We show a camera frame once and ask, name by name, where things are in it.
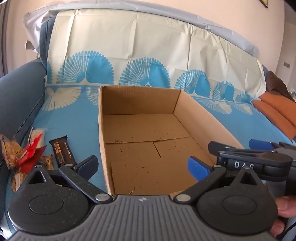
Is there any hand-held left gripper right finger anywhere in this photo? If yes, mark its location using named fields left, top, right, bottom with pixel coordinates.
left=173, top=156, right=265, bottom=205

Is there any blue and cream printed cover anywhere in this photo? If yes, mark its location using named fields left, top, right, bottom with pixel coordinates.
left=0, top=9, right=296, bottom=240

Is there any blue fabric sofa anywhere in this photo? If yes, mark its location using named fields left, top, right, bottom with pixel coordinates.
left=0, top=17, right=58, bottom=232

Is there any light grey sheet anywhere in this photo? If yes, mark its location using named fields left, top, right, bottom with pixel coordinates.
left=22, top=0, right=259, bottom=56

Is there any red packet with gold square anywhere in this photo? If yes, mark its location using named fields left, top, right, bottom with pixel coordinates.
left=16, top=146, right=47, bottom=173

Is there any small red-gold candy bar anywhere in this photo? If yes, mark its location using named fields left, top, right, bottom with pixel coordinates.
left=40, top=155, right=55, bottom=171

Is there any brown blanket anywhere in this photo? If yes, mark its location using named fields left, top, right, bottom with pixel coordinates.
left=265, top=71, right=290, bottom=100

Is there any orange cushion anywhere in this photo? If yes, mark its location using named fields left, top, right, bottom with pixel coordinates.
left=252, top=99, right=296, bottom=140
left=260, top=92, right=296, bottom=127

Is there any person's right hand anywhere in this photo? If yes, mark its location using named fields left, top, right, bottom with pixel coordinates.
left=269, top=196, right=296, bottom=238

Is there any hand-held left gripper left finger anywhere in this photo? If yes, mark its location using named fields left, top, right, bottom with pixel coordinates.
left=22, top=155, right=114, bottom=205

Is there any beige nut snack packet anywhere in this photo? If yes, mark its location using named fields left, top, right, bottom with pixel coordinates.
left=0, top=134, right=23, bottom=171

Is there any brown cardboard box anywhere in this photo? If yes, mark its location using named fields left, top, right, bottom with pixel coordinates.
left=98, top=85, right=244, bottom=202

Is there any person's grey clothing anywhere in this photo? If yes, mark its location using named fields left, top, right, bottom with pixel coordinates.
left=279, top=218, right=296, bottom=241

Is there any dark brown chocolate bar packet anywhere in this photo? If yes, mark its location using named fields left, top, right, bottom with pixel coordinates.
left=49, top=136, right=76, bottom=169

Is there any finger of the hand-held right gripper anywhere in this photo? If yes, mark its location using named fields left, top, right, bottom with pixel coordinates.
left=249, top=139, right=296, bottom=154
left=208, top=141, right=293, bottom=172

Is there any grey curtain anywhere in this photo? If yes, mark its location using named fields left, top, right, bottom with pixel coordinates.
left=0, top=0, right=10, bottom=78

